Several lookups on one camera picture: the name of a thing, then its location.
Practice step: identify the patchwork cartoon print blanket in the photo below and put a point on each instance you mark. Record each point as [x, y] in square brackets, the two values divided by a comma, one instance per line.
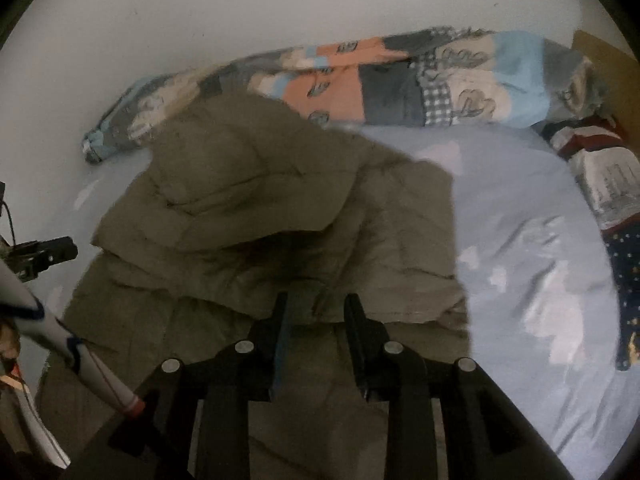
[390, 80]

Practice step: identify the olive quilted comforter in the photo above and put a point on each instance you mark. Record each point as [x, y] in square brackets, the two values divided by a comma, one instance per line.
[250, 200]

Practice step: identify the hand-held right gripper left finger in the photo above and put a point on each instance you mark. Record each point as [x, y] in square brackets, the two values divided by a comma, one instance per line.
[281, 345]

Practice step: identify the grey fuzzy cloth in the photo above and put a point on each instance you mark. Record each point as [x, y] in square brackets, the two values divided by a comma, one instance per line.
[575, 85]

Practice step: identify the white cloth with red cuff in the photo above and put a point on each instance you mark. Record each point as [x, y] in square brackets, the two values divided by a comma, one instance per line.
[50, 325]

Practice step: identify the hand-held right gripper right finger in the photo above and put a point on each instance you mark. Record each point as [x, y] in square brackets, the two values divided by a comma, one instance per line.
[357, 340]

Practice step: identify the wooden headboard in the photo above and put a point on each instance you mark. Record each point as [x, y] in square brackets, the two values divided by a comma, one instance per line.
[615, 70]

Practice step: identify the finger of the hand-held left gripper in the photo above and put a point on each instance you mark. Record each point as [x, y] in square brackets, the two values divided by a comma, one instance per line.
[50, 251]

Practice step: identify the navy star-patterned pillow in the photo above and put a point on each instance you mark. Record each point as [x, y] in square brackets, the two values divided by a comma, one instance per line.
[600, 180]

